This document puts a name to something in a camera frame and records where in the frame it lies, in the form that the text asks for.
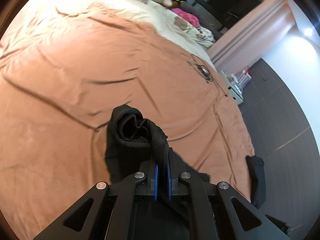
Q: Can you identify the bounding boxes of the white nightstand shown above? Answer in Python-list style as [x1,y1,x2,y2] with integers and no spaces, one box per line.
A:
[219,70,244,105]

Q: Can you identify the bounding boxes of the black pants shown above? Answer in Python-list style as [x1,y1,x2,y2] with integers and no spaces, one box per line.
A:
[104,105,211,240]
[246,155,266,209]

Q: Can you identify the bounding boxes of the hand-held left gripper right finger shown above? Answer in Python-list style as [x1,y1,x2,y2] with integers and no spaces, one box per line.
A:
[166,147,292,240]

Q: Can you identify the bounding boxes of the orange blanket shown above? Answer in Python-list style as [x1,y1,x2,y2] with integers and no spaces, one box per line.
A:
[0,1,255,240]

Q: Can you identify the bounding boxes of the dark framed window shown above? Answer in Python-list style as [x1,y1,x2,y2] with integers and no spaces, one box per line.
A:
[160,0,265,30]

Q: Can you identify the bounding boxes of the folded black pants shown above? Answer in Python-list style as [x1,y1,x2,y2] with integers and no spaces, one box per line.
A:
[246,155,266,209]

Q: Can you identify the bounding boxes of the grey pillow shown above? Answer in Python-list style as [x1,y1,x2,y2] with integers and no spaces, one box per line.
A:
[186,4,223,32]

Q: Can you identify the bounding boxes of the pink curtain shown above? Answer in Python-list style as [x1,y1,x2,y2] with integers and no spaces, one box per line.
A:
[207,0,297,72]

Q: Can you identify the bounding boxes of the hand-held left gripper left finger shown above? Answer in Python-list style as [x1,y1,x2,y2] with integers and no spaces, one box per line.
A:
[32,152,160,240]

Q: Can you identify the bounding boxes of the white duvet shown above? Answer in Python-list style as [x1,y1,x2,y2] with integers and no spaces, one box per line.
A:
[50,0,217,70]

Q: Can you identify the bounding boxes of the dark brown plush bear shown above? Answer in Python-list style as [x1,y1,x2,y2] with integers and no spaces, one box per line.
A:
[169,0,189,8]

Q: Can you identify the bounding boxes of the thin black cable with device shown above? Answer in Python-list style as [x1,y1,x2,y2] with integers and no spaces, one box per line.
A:
[180,52,228,97]

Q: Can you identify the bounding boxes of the pink striped bag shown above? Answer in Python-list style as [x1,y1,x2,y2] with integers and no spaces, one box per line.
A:
[235,66,250,85]

